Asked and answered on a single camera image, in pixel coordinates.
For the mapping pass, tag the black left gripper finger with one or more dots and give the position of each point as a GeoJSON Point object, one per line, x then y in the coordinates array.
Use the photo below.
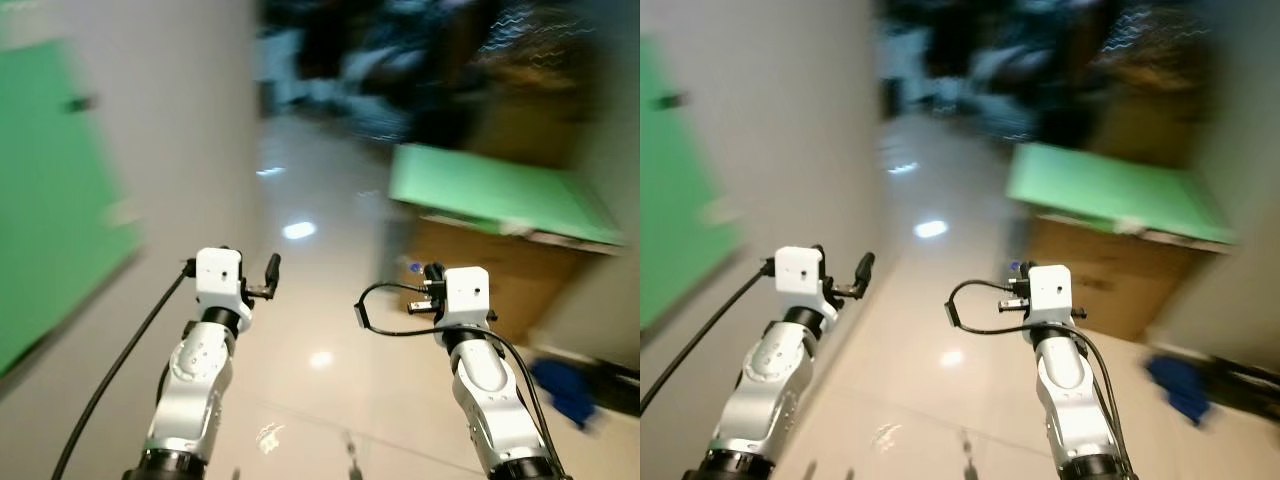
{"type": "Point", "coordinates": [272, 270]}
{"type": "Point", "coordinates": [866, 268]}

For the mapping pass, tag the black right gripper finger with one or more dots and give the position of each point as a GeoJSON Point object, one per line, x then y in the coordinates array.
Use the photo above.
{"type": "Point", "coordinates": [1024, 271]}
{"type": "Point", "coordinates": [435, 272]}

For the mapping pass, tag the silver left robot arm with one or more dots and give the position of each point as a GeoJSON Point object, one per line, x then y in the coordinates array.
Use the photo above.
{"type": "Point", "coordinates": [760, 390]}
{"type": "Point", "coordinates": [195, 390]}

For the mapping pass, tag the large brown cardboard box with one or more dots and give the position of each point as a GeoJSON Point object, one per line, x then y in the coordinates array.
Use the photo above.
{"type": "Point", "coordinates": [530, 285]}
{"type": "Point", "coordinates": [1130, 285]}

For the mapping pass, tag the green table cover sheet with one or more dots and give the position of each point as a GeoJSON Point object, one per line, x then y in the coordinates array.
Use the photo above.
{"type": "Point", "coordinates": [1110, 190]}
{"type": "Point", "coordinates": [490, 190]}

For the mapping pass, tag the white tape patch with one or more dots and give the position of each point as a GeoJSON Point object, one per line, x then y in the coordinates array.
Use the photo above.
{"type": "Point", "coordinates": [125, 212]}

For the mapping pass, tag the blue cloth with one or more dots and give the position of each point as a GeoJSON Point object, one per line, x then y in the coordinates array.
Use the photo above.
{"type": "Point", "coordinates": [1180, 385]}
{"type": "Point", "coordinates": [562, 390]}

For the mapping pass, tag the black bar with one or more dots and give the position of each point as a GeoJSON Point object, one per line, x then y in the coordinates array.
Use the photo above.
{"type": "Point", "coordinates": [618, 385]}
{"type": "Point", "coordinates": [1245, 385]}

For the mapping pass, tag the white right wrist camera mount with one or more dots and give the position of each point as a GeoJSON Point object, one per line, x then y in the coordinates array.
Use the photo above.
{"type": "Point", "coordinates": [467, 297]}
{"type": "Point", "coordinates": [1050, 293]}

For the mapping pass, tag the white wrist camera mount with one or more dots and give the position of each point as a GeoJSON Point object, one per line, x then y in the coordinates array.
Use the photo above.
{"type": "Point", "coordinates": [1050, 293]}
{"type": "Point", "coordinates": [800, 272]}
{"type": "Point", "coordinates": [220, 275]}
{"type": "Point", "coordinates": [467, 297]}

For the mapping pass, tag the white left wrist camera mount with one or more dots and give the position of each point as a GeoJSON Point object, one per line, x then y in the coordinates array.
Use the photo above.
{"type": "Point", "coordinates": [220, 275]}
{"type": "Point", "coordinates": [800, 272]}

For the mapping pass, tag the green wall sheet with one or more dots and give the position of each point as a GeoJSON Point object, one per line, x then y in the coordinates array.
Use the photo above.
{"type": "Point", "coordinates": [50, 220]}
{"type": "Point", "coordinates": [680, 220]}

